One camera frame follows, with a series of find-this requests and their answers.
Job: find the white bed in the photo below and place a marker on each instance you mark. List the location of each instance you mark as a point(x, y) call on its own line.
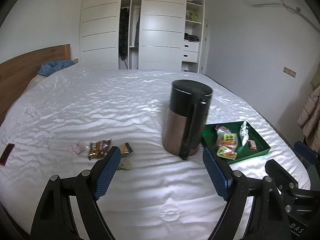
point(100, 105)

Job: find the dark folded clothes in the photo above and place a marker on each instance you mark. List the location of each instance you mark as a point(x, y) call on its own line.
point(191, 38)

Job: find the small green label snack packet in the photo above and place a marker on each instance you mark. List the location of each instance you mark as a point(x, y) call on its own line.
point(226, 153)

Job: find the bronze and black kettle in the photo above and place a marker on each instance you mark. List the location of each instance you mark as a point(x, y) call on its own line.
point(180, 120)

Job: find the blue towel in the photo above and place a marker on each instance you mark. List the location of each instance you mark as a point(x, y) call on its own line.
point(56, 67)

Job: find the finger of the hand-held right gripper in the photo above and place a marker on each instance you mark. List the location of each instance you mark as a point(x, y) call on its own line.
point(281, 173)
point(307, 153)

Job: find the small pink candy packet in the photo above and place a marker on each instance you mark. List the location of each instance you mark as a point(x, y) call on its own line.
point(78, 148)
point(252, 145)

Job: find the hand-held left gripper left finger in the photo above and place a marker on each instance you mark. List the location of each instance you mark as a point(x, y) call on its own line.
point(106, 175)

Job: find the green tray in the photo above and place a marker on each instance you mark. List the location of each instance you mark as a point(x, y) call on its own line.
point(260, 145)

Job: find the clear packet with orange contents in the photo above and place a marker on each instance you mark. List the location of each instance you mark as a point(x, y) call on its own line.
point(228, 140)

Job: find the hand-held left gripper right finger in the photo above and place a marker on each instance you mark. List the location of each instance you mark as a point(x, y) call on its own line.
point(216, 175)

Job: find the brown gold snack packet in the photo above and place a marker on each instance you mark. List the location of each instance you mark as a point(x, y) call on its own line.
point(98, 148)

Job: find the white blue red snack packet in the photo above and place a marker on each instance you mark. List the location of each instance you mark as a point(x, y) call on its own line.
point(223, 129)

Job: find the beige jacket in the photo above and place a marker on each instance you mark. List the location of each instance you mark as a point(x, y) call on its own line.
point(311, 120)

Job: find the long white blue snack packet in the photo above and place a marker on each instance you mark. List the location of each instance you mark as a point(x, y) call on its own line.
point(243, 133)

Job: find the grey hanging garment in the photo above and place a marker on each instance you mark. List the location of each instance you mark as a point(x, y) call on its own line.
point(136, 30)

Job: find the gold wall switch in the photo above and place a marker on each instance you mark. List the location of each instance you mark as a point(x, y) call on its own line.
point(290, 71)

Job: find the beige snack packet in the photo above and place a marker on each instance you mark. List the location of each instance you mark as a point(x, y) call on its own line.
point(124, 164)

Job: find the white door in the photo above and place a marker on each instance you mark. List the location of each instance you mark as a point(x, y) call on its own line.
point(205, 45)

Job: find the green clothes on shelf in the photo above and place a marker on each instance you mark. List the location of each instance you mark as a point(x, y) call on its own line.
point(193, 16)

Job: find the white wardrobe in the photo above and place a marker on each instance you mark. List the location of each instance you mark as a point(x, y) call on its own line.
point(157, 25)

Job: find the dark hanging garment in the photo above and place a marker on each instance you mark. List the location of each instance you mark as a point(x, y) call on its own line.
point(123, 35)

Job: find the wooden headboard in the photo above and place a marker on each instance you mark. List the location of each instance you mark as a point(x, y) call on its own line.
point(30, 65)

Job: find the dark gold snack packet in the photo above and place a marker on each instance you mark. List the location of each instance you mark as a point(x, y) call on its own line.
point(126, 148)

